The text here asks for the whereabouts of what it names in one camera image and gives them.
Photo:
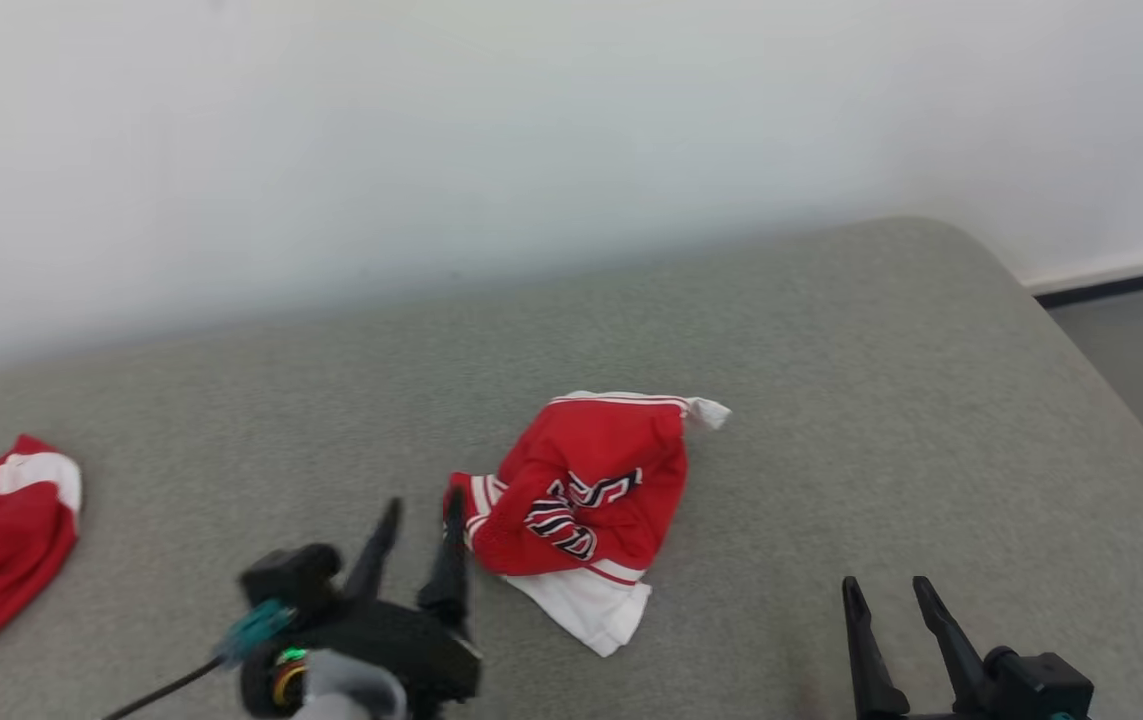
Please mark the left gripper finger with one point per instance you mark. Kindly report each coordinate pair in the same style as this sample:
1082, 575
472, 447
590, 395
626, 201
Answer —
373, 560
449, 575

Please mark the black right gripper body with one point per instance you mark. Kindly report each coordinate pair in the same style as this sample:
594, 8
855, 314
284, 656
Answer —
946, 716

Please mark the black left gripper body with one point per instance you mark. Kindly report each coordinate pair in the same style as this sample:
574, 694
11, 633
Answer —
431, 655

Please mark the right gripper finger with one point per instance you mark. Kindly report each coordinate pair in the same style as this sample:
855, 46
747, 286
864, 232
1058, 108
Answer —
873, 660
956, 660

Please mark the red jersey with black lettering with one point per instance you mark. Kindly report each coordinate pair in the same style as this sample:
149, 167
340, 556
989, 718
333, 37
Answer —
601, 450

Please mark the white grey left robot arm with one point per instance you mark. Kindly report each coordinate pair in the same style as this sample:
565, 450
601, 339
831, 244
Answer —
351, 692

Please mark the black and white skirting board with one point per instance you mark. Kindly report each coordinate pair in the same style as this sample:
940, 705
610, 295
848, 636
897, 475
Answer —
1121, 280

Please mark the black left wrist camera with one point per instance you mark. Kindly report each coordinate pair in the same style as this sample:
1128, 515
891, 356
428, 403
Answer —
291, 578

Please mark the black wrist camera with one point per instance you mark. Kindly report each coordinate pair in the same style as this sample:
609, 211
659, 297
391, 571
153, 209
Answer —
1041, 685
291, 578

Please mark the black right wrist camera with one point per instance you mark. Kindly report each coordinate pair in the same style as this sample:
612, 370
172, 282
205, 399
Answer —
1041, 685

